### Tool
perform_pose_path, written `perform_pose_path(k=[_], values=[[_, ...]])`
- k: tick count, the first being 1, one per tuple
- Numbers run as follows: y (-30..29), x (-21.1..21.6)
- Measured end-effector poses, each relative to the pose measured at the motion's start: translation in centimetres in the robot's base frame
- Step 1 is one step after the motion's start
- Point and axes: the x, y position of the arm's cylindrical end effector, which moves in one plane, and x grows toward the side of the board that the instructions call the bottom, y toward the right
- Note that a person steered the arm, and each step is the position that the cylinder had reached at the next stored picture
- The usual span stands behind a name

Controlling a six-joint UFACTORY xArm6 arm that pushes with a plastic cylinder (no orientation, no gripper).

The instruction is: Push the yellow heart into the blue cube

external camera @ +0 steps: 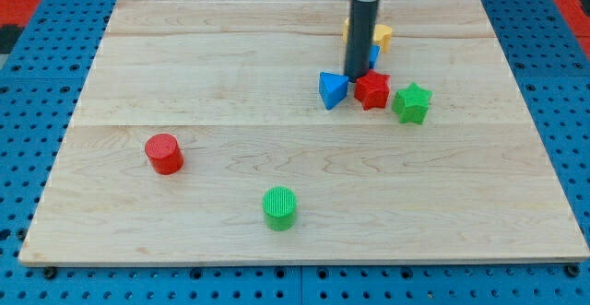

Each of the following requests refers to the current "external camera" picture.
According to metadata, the yellow heart block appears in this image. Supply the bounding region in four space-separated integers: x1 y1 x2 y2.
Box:
342 18 393 53

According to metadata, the blue cube block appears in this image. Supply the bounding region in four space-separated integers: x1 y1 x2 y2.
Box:
369 45 381 69

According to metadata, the blue triangle block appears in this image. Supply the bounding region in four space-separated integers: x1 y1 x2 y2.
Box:
318 72 349 110

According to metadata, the green cylinder block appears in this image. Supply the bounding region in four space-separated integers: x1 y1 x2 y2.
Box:
262 186 298 231

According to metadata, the red star block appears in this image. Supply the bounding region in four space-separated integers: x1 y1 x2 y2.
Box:
354 69 391 111

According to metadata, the light wooden board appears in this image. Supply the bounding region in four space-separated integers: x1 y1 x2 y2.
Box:
19 0 589 267

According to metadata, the green star block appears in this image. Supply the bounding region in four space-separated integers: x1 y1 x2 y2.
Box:
392 82 432 124

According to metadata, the red cylinder block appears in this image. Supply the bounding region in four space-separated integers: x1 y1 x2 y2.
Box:
144 133 184 175

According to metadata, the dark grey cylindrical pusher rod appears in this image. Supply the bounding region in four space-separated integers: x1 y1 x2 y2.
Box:
344 0 379 82

